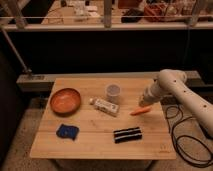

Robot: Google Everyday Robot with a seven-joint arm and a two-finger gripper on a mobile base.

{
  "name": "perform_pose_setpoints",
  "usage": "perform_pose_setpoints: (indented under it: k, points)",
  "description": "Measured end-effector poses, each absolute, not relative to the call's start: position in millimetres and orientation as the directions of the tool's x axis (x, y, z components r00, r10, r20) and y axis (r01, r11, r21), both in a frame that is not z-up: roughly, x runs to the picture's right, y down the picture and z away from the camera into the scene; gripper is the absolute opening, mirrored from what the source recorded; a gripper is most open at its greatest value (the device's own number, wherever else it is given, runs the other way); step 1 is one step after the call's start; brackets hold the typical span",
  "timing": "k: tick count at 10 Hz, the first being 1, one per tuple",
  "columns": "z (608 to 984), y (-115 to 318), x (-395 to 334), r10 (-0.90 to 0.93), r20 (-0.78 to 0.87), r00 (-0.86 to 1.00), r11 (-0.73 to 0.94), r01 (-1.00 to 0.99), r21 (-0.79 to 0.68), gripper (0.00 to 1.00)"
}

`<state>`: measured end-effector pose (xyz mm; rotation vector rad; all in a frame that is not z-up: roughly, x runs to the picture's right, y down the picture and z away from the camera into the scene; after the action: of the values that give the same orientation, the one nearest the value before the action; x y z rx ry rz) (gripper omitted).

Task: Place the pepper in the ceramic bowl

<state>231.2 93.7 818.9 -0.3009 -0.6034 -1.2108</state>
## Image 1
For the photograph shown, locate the clear plastic cup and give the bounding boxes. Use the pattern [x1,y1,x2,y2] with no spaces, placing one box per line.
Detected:
[106,84,121,104]

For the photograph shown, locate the white tube bottle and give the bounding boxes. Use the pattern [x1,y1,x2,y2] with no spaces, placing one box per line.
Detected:
[89,98,119,117]

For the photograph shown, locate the wooden table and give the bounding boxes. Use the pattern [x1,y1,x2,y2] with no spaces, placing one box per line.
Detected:
[30,78,176,160]

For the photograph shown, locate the black white striped cloth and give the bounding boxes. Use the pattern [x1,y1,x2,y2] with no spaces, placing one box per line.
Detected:
[113,127,142,143]

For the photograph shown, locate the orange ceramic bowl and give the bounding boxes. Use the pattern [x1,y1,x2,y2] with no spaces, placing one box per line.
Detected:
[50,88,81,115]

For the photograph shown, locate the blue cloth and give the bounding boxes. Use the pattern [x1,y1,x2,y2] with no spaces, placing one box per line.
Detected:
[56,124,79,140]

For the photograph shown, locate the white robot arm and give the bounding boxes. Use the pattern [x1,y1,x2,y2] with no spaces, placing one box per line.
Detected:
[139,69,213,138]

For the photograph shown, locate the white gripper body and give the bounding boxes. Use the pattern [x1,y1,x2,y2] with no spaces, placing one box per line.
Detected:
[139,87,158,107]

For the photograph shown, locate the metal railing frame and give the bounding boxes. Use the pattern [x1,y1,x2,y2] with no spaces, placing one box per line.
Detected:
[0,0,213,33]

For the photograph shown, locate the black floor cable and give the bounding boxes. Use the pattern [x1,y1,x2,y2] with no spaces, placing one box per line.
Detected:
[164,103,213,169]

